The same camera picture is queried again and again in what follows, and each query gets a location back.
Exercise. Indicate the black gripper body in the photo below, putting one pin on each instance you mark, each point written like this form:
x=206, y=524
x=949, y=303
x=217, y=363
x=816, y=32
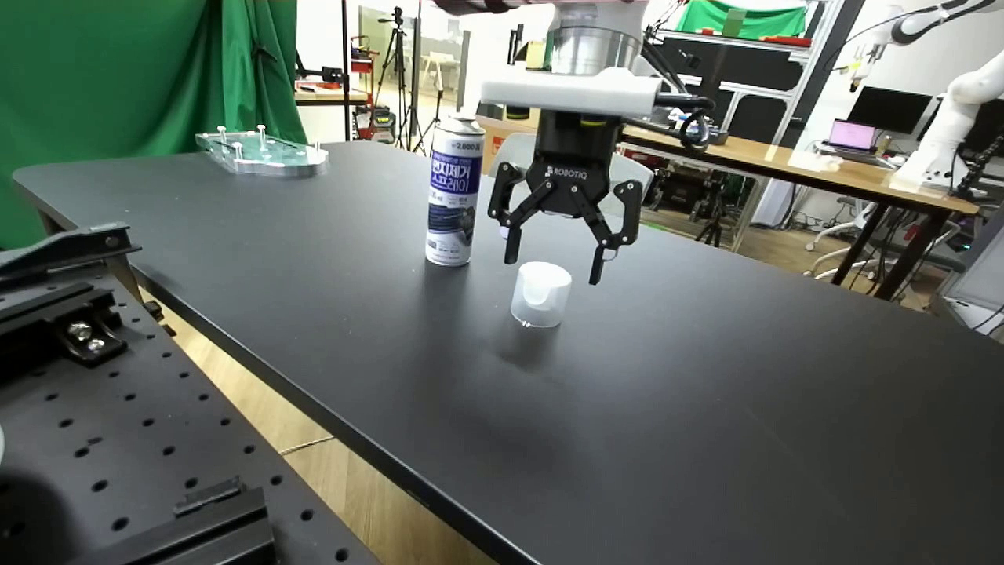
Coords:
x=568, y=170

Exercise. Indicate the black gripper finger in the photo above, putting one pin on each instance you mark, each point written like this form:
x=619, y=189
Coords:
x=501, y=207
x=609, y=242

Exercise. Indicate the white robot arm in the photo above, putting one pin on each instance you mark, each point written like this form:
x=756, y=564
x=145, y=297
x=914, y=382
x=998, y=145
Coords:
x=580, y=40

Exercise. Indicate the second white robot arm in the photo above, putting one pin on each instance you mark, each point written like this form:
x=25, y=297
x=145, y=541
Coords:
x=933, y=157

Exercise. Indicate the blue white spray bottle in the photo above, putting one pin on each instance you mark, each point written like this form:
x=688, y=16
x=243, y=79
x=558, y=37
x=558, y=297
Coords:
x=456, y=157

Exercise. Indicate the white plastic bottle cover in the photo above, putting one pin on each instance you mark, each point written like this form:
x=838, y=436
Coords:
x=540, y=297

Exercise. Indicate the wooden background desk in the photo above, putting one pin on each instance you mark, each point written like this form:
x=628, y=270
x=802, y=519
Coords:
x=806, y=167

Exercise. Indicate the pink screen laptop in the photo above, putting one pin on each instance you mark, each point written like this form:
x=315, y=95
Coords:
x=852, y=137

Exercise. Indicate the clear acrylic plate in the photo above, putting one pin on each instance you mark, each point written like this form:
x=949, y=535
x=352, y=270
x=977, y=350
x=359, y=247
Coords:
x=262, y=155

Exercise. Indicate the green backdrop cloth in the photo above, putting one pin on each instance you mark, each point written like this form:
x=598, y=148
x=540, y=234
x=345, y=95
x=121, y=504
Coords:
x=137, y=79

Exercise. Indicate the black perforated breadboard plate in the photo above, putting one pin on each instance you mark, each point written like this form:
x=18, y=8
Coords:
x=117, y=450

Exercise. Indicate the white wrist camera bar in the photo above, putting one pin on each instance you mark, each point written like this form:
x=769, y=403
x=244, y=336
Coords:
x=609, y=92

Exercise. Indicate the black camera tripod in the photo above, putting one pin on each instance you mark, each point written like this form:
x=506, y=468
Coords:
x=394, y=79

